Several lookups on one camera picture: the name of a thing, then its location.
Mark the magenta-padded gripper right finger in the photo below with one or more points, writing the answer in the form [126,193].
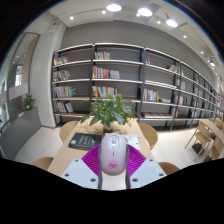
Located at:
[148,170]

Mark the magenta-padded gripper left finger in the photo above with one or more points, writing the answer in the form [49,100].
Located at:
[78,170]

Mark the pale pink computer mouse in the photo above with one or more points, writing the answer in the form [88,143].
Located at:
[113,153]

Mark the round-backed wooden chair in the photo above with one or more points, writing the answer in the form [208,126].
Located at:
[67,130]
[43,163]
[168,167]
[149,133]

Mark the black hardcover book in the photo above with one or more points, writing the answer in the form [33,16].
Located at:
[83,140]

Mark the wooden slatted chairs group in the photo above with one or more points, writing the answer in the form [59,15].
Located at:
[200,136]

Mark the green potted plant white pot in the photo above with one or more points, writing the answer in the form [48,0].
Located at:
[110,111]

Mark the light wooden side table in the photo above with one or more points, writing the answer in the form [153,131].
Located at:
[210,125]

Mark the small green ledge plant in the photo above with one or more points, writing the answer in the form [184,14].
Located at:
[28,101]

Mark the grey bookshelf unit with books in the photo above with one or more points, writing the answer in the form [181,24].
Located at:
[116,73]

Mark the round ceiling lights group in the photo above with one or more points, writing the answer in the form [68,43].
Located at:
[114,7]

